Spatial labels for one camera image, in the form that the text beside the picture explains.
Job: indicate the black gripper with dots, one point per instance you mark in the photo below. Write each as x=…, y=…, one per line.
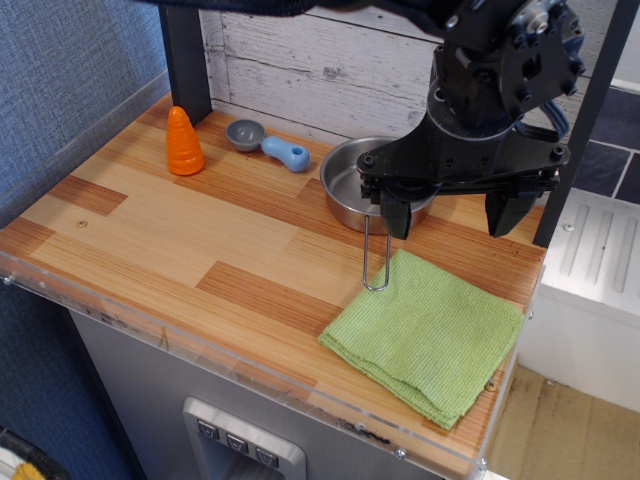
x=511, y=168

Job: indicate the steel pot with wire handle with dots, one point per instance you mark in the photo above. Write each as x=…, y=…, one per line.
x=342, y=184

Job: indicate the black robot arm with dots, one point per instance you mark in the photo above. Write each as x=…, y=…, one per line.
x=492, y=125

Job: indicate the green folded cloth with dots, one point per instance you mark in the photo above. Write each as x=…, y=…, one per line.
x=431, y=338

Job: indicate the white ribbed appliance top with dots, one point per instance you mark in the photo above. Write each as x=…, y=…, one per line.
x=594, y=251

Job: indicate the grey and blue toy scoop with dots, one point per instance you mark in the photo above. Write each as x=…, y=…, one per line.
x=248, y=135

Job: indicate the clear acrylic front edge guard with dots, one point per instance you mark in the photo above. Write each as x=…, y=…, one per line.
x=148, y=369

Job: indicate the orange plastic toy carrot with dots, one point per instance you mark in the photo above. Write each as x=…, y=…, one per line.
x=183, y=150

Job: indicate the silver dispenser button panel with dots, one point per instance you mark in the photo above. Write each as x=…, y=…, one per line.
x=228, y=447

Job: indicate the silver toy cabinet front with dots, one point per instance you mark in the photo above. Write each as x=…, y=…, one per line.
x=299, y=357

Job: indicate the yellow and black object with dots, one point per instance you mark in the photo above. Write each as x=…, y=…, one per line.
x=21, y=459

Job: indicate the dark right shelf post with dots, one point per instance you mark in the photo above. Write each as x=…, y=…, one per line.
x=620, y=25

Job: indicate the dark shelf post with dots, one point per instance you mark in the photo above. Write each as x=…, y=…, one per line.
x=186, y=62
x=620, y=25

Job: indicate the dark left shelf post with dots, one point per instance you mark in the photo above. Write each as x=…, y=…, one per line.
x=186, y=62

